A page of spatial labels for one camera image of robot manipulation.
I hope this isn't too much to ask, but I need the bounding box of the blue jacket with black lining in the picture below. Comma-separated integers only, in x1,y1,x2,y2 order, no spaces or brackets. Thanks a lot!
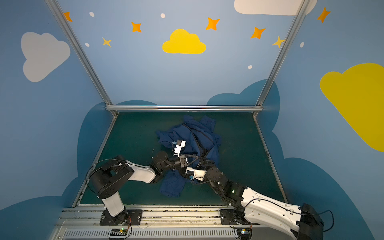
156,115,222,198

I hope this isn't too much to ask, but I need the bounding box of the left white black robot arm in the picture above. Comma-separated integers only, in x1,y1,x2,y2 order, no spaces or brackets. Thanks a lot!
87,151,196,218

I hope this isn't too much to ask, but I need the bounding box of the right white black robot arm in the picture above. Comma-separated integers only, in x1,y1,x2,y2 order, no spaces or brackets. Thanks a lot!
186,161,324,240

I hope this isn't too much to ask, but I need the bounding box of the right small circuit board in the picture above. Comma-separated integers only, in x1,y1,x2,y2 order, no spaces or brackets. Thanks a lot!
236,228,253,240

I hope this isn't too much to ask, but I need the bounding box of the small circuit board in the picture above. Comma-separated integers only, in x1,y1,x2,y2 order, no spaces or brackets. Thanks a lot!
109,228,128,240
236,228,253,240

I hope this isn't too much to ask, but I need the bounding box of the left small circuit board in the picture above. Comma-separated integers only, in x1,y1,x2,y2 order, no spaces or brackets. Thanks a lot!
109,228,128,240

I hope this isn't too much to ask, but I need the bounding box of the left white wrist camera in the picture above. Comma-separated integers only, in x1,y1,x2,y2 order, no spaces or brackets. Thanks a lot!
172,140,186,157

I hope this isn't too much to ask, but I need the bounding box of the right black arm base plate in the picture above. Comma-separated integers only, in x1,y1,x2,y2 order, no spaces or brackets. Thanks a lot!
219,208,252,226

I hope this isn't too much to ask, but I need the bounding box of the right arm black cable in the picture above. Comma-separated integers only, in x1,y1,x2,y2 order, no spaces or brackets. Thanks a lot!
244,197,334,233

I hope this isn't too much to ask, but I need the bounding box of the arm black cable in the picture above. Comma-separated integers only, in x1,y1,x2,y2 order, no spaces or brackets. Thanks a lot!
244,197,334,233
85,158,127,196

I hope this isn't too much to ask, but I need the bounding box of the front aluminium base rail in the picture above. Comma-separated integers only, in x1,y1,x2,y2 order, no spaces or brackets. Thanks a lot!
50,205,290,240

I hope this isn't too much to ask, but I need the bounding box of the right floor aluminium rail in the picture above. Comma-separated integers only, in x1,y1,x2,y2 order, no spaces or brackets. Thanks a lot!
253,113,288,203

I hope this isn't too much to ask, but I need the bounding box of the floor aluminium rail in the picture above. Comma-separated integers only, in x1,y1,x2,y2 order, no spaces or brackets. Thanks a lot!
253,113,288,203
71,116,118,208

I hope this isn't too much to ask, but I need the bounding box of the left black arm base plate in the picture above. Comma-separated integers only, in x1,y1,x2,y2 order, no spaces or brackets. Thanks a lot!
100,209,143,226

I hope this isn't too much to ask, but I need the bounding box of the right aluminium corner post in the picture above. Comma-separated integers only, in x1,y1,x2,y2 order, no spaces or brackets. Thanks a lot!
253,0,312,121

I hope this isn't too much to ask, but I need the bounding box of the aluminium corner post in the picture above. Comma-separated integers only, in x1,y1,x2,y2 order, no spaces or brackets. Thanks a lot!
45,0,113,107
253,0,312,121

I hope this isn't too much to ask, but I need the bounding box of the left floor aluminium rail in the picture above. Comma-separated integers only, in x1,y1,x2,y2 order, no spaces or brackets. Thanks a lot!
71,116,118,208

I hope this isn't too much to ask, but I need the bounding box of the horizontal aluminium back rail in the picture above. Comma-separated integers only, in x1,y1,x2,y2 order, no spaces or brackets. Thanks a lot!
106,105,263,112

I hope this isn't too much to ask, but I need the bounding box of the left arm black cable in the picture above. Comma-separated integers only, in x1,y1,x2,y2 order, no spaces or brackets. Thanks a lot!
85,158,127,196

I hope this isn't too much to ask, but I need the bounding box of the left aluminium corner post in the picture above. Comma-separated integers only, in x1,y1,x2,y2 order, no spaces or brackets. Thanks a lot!
45,0,113,107

